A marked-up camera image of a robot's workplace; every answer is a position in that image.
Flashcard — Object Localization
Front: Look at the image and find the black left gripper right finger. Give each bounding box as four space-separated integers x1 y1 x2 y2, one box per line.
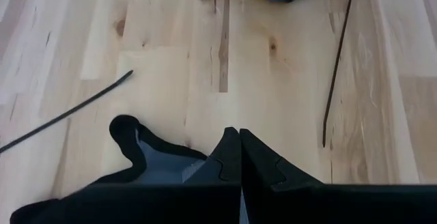
240 128 437 224

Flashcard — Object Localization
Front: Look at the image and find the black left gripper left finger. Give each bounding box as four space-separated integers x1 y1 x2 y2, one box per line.
61 127 242 224

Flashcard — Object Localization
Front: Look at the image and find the grey black glove green cuff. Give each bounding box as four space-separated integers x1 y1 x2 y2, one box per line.
9 114 209 224

